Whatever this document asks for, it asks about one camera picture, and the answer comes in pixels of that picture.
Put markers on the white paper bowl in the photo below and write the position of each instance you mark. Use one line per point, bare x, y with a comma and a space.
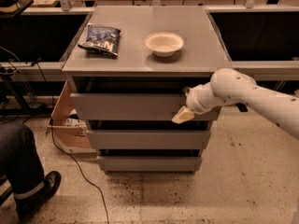
164, 44

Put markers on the grey top drawer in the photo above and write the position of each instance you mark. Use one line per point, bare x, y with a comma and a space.
132, 106

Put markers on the blue chip bag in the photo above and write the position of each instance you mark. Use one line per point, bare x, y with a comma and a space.
102, 40

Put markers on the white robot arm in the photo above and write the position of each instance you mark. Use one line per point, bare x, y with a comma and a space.
251, 169

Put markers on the grey drawer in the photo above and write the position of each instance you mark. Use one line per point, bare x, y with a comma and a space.
149, 164
132, 106
152, 139

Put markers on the open cardboard box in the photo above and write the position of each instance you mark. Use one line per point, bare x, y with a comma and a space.
69, 133

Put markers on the person leg dark trousers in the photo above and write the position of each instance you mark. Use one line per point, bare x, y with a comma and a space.
19, 160

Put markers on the grey middle drawer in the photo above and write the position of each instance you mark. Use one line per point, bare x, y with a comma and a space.
152, 139

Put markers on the grey drawer cabinet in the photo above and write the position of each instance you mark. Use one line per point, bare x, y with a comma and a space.
138, 70

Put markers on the black leather shoe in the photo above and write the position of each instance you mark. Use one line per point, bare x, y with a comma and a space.
28, 203

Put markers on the grey bottom drawer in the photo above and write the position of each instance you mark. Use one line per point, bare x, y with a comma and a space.
149, 164

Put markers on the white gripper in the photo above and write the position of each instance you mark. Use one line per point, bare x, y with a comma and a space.
193, 101

